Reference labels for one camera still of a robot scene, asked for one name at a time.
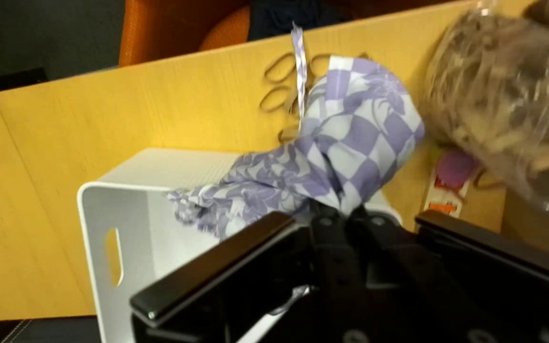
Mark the purple white checkered cloth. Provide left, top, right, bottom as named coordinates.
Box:
left=165, top=23, right=428, bottom=240

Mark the white plastic storage box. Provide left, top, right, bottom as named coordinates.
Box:
left=73, top=147, right=403, bottom=343

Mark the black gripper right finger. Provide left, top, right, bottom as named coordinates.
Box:
left=348, top=206, right=549, bottom=343

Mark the tan rubber band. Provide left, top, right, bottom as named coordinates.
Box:
left=256, top=84, right=298, bottom=116
left=260, top=52, right=298, bottom=86

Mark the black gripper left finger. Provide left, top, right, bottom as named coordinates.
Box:
left=127, top=196, right=354, bottom=343

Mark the pink white packet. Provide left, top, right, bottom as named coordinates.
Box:
left=418, top=145, right=483, bottom=219

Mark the orange shell chair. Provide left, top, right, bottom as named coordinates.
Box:
left=115, top=0, right=255, bottom=69

